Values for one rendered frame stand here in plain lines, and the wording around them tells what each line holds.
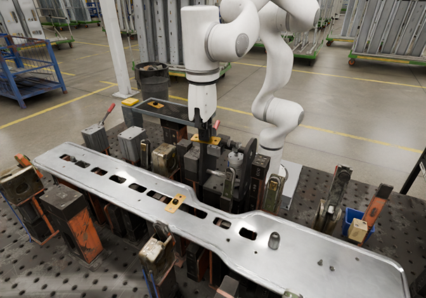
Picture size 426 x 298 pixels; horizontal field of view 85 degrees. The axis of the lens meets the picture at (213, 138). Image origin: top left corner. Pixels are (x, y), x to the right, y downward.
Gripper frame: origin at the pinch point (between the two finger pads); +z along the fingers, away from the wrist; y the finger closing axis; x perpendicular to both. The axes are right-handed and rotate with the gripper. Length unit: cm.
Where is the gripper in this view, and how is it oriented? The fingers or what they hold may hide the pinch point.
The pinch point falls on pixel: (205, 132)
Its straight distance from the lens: 67.2
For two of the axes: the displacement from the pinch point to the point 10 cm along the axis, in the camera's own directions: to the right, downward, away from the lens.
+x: 9.5, 1.5, -2.9
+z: 0.2, 8.5, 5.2
